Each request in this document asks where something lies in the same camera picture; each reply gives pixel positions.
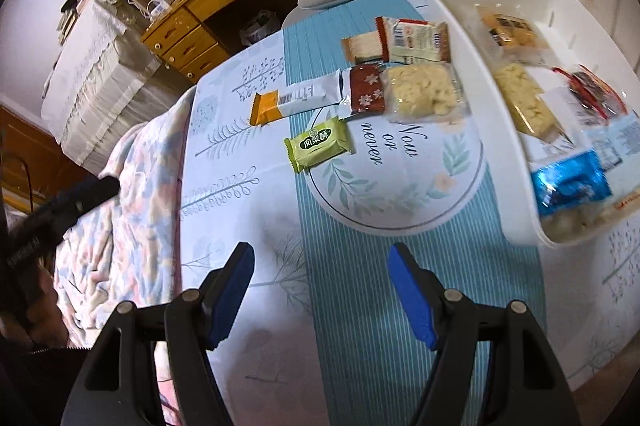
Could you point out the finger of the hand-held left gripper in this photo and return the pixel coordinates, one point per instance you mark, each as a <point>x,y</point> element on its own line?
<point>85,198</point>

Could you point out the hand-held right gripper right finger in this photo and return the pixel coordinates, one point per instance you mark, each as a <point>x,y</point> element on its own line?
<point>415,301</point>

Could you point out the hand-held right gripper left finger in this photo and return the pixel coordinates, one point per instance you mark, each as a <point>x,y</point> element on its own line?
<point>231,296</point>

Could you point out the green snack packet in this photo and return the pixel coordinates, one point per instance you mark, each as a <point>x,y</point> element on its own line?
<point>317,145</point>

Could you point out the blue foil snack packet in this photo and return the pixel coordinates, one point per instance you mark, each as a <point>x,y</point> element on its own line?
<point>570,183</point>

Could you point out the orange and silver snack packet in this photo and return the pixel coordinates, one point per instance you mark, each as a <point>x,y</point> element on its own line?
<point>300,99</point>

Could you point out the yellow rice cracker packet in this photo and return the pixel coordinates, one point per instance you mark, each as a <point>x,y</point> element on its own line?
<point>522,101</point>
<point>425,91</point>

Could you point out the dark red snack packet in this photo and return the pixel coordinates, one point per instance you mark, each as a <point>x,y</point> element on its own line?
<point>367,91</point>

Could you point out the white plastic bin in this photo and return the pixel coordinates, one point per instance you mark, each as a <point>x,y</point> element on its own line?
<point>480,71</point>

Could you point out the pale blue label packet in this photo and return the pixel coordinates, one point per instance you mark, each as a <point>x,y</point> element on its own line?
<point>617,139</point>

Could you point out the beige snack packet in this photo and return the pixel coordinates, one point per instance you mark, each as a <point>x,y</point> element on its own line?
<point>360,47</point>

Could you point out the white and red snack packet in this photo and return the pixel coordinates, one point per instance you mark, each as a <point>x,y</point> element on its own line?
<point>420,39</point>

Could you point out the brown nut snack packet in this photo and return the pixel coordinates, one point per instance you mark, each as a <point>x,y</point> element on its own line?
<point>592,91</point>

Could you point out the brown and orange snack packet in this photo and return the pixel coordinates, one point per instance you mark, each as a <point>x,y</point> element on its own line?
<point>507,29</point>

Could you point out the floral fleece blanket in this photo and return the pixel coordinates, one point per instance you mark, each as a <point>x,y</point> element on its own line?
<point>130,186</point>

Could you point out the brown wooden door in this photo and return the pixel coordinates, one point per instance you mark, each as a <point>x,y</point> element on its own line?
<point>30,141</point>

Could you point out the lace covered furniture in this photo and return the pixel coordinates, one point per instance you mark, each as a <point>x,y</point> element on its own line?
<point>90,76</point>

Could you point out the person's black jacket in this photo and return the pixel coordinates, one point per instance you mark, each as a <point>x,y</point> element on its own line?
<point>45,386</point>

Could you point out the black case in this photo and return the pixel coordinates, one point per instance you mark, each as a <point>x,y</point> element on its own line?
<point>74,0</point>

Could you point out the white charger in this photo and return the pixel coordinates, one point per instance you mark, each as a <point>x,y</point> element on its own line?
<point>159,6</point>

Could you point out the trash bin with bag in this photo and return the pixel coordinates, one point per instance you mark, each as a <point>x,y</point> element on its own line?
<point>257,29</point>

